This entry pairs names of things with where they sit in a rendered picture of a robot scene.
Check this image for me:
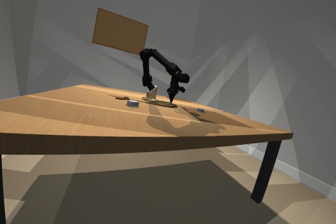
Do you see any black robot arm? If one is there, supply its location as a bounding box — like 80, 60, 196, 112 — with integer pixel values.
140, 48, 190, 93

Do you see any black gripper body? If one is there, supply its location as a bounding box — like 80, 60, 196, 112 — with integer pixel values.
167, 81, 178, 94

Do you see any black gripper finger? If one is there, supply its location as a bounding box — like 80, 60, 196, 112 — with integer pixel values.
168, 93, 176, 103

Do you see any white cube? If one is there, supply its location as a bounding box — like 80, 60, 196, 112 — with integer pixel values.
127, 100, 139, 107

